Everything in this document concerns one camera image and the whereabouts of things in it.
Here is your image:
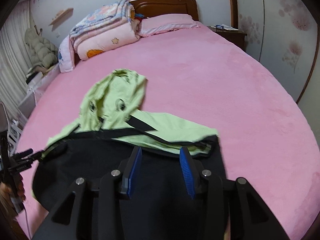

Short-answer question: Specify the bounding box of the green and black hooded jacket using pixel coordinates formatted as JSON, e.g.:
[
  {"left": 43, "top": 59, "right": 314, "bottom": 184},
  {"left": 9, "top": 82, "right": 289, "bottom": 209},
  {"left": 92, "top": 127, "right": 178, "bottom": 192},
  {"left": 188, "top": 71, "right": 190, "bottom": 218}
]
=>
[{"left": 31, "top": 68, "right": 230, "bottom": 240}]

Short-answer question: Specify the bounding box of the person's left hand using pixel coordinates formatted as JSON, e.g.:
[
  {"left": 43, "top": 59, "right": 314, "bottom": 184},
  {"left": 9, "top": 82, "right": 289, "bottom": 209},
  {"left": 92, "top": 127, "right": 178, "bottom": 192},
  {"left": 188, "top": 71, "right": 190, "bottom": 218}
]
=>
[{"left": 0, "top": 173, "right": 27, "bottom": 205}]

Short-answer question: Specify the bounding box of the white bedside cabinet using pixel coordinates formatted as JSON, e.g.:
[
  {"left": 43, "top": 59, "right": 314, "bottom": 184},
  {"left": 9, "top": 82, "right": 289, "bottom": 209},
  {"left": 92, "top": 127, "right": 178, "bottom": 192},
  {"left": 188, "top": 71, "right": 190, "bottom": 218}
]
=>
[{"left": 8, "top": 64, "right": 60, "bottom": 154}]

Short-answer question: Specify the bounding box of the pink bed sheet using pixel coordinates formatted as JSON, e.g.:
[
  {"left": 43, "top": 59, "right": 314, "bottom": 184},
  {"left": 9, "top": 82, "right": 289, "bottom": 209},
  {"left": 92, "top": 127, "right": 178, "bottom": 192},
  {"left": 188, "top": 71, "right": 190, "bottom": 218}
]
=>
[{"left": 17, "top": 25, "right": 319, "bottom": 239}]

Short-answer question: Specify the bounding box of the white curtain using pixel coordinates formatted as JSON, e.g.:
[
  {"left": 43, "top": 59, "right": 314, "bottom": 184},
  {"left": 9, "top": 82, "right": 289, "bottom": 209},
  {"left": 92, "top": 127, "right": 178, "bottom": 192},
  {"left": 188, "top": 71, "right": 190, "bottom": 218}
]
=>
[{"left": 1, "top": 0, "right": 32, "bottom": 119}]

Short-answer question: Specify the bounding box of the beige puffer coat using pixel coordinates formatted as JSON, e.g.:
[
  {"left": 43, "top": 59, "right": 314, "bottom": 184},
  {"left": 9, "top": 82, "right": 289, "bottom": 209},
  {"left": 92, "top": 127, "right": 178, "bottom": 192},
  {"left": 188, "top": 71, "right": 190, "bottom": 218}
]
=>
[{"left": 24, "top": 28, "right": 58, "bottom": 69}]

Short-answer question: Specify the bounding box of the white cartoon pillow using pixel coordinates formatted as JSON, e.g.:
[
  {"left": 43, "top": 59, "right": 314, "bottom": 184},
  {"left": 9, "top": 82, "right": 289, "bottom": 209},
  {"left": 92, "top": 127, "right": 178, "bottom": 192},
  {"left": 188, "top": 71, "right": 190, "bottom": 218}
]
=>
[{"left": 58, "top": 35, "right": 75, "bottom": 73}]

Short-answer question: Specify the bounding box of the dark wooden nightstand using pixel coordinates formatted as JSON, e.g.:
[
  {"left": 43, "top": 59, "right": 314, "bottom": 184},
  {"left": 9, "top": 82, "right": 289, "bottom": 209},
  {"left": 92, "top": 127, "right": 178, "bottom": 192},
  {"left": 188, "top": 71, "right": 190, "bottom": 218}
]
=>
[{"left": 208, "top": 24, "right": 247, "bottom": 51}]

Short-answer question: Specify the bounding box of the folded pink floral quilt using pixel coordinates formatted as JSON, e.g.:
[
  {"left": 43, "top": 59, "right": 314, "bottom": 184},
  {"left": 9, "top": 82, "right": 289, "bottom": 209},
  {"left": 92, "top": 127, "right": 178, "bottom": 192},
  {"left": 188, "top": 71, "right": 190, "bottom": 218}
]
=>
[{"left": 69, "top": 0, "right": 140, "bottom": 61}]

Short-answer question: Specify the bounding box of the pink pillow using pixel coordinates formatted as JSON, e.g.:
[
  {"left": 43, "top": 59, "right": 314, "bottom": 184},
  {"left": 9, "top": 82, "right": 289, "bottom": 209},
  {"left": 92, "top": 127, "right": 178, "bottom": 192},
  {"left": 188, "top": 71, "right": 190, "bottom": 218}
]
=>
[{"left": 138, "top": 14, "right": 199, "bottom": 37}]

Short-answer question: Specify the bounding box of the wooden headboard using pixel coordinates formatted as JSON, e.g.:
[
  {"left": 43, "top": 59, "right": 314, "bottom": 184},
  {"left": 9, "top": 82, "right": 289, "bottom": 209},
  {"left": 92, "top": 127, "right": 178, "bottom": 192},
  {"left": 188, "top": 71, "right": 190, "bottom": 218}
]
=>
[{"left": 129, "top": 0, "right": 199, "bottom": 21}]

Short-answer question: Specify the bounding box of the floral sliding wardrobe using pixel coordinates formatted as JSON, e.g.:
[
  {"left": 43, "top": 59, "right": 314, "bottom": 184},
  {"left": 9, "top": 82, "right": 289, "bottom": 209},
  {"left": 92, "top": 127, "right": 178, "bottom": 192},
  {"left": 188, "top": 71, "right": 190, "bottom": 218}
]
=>
[{"left": 237, "top": 0, "right": 319, "bottom": 102}]

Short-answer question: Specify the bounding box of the wooden wall shelf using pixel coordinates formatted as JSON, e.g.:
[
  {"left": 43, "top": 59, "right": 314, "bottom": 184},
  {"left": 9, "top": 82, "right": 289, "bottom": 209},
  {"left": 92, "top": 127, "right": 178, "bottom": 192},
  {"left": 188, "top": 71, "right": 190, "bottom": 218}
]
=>
[{"left": 49, "top": 8, "right": 74, "bottom": 25}]

